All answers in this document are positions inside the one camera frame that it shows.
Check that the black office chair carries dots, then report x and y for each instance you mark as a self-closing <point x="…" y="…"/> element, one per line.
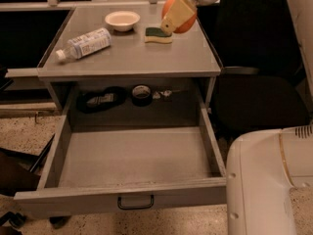
<point x="261" y="64"/>

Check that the green and yellow sponge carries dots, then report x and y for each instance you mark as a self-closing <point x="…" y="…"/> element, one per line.
<point x="156" y="35"/>

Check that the white ceramic bowl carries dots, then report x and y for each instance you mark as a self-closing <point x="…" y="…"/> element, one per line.
<point x="122" y="21"/>

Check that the orange fruit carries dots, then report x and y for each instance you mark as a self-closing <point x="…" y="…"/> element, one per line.
<point x="186" y="25"/>

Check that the small crumpled wrappers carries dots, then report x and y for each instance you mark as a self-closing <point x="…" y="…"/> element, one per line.
<point x="164" y="94"/>

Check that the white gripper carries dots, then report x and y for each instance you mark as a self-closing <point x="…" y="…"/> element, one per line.
<point x="179" y="11"/>

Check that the open grey top drawer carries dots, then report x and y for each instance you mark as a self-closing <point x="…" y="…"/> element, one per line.
<point x="87" y="170"/>

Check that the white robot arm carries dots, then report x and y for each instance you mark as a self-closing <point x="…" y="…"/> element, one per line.
<point x="263" y="165"/>

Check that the grey metal cabinet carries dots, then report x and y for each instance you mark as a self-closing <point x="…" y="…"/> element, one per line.
<point x="187" y="64"/>

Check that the black tape roll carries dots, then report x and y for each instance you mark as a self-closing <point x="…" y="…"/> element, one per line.
<point x="141" y="95"/>

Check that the black drawer handle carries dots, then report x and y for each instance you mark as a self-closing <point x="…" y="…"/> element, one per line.
<point x="133" y="203"/>

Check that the dark chair base at left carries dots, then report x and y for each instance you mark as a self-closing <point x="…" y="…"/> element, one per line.
<point x="14" y="178"/>

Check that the clear plastic water bottle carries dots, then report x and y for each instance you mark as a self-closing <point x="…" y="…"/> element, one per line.
<point x="85" y="45"/>

